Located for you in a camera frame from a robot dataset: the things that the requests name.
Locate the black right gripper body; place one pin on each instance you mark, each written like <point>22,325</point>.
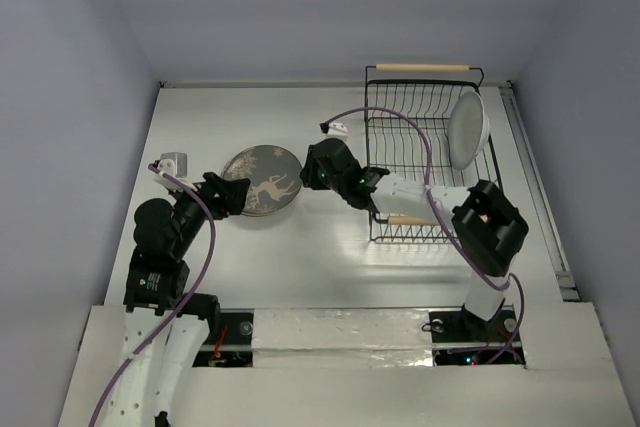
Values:
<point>316,167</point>

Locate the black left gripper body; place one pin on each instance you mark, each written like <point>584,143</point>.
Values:
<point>215,202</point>

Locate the red and teal plate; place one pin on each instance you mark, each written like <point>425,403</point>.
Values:
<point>260,217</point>

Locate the grey-green mottled plate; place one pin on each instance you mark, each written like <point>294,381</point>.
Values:
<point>274,174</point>

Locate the white deep plate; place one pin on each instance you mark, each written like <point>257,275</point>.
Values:
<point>468,130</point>

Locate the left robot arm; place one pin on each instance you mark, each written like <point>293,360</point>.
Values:
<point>166,320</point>

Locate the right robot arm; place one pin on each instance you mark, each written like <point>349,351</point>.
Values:
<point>480,222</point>

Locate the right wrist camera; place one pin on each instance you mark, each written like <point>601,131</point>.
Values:
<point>335,130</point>

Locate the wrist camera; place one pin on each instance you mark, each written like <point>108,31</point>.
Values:
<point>170,164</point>
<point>335,130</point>

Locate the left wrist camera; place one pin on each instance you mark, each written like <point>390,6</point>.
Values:
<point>170,164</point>

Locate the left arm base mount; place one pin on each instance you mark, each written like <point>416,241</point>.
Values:
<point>231,345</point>

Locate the metal side rail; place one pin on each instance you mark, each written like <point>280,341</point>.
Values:
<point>564,277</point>

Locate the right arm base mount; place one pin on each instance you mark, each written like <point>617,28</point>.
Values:
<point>456,343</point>

